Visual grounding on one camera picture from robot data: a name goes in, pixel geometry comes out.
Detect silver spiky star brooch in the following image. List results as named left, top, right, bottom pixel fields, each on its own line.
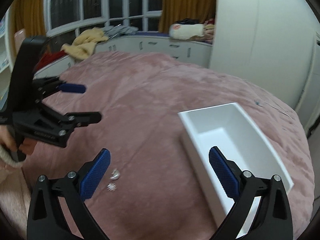
left=107, top=182, right=117, bottom=192

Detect white rectangular box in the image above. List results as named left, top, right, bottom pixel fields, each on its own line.
left=179, top=103, right=293, bottom=237

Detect person's left hand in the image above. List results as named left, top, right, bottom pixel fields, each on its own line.
left=1, top=125, right=37, bottom=155

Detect red cloth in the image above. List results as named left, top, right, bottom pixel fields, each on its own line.
left=35, top=50, right=67, bottom=72

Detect yellow blanket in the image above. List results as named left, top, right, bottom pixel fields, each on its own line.
left=61, top=27, right=109, bottom=60

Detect white fluffy sleeve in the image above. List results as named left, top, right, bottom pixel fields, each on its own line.
left=0, top=146, right=24, bottom=183

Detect grey folded clothes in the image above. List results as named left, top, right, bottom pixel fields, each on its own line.
left=103, top=24, right=139, bottom=39

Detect mustard curtain left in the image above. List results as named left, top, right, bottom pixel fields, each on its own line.
left=11, top=0, right=48, bottom=43

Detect pink plush bed blanket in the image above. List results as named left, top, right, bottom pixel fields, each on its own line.
left=1, top=52, right=315, bottom=239

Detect white plush pillow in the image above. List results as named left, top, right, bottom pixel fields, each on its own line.
left=169, top=23, right=204, bottom=40

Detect white window seat cabinet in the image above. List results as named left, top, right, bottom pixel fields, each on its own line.
left=32, top=31, right=213, bottom=79

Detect white wardrobe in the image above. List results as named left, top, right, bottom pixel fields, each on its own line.
left=209, top=0, right=320, bottom=113

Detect white charging cable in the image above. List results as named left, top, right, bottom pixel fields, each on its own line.
left=254, top=100, right=301, bottom=120

